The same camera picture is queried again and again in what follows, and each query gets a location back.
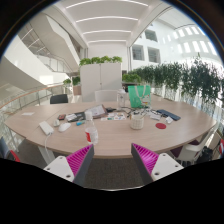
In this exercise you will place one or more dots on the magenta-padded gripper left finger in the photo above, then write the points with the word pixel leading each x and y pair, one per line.
pixel 65 166

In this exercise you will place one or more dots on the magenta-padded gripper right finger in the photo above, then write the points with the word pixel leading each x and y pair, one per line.
pixel 156 165

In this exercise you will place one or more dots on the clear plastic water bottle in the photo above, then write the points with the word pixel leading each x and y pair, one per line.
pixel 90 130

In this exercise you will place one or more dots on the clear water jug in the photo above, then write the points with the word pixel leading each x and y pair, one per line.
pixel 122 99

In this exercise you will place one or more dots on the flat round red coaster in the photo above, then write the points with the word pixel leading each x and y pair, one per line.
pixel 160 126

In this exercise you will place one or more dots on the white computer mouse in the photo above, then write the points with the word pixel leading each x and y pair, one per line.
pixel 64 127

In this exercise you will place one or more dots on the white chair with purple seat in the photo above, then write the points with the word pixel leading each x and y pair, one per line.
pixel 193 150

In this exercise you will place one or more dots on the white power strip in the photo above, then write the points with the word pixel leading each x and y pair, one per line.
pixel 46 127

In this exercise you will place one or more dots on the white ribbed cup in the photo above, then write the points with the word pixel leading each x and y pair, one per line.
pixel 137 122

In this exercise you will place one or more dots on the dark blue flat case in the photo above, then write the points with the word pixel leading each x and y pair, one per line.
pixel 168 114

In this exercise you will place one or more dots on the open notebook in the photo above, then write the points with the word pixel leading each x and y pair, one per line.
pixel 96 111

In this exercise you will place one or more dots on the black office chair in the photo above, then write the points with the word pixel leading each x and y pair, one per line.
pixel 59 98

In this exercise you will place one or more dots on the green tote bag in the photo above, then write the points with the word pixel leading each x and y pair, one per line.
pixel 139 96

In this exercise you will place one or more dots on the row of green plants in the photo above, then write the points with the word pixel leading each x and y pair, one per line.
pixel 180 77

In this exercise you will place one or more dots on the white cabinet with plants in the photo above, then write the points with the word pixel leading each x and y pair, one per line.
pixel 100 78

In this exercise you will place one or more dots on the group of ceiling light strips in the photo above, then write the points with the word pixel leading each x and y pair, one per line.
pixel 107 21

